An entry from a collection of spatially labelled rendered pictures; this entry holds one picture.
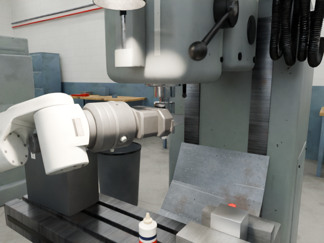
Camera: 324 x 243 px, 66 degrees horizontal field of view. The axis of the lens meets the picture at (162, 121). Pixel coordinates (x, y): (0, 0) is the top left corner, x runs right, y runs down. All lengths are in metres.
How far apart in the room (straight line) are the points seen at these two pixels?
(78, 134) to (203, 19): 0.30
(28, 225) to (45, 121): 0.53
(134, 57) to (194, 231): 0.35
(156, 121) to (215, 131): 0.45
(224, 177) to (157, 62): 0.55
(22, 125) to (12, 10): 10.11
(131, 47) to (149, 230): 0.38
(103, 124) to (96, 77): 6.60
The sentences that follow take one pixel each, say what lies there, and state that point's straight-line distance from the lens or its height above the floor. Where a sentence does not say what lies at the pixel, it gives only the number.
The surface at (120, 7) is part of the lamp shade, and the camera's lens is 0.42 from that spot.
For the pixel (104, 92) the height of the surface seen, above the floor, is 0.98.
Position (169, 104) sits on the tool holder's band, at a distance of 0.54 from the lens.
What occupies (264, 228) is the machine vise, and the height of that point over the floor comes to 1.03.
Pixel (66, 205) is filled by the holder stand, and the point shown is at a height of 0.95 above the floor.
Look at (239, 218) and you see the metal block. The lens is 0.54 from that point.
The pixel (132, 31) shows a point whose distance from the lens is 0.45.
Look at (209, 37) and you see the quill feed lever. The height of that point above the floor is 1.39.
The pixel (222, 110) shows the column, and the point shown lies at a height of 1.21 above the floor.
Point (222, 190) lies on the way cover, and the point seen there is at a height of 0.95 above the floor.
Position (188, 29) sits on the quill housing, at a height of 1.40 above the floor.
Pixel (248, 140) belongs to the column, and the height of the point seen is 1.12.
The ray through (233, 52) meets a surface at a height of 1.38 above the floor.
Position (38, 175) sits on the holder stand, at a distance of 0.90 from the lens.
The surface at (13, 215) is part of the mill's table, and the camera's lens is 0.98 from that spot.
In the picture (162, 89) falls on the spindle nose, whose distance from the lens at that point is 0.53.
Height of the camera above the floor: 1.32
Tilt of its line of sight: 10 degrees down
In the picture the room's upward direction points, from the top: straight up
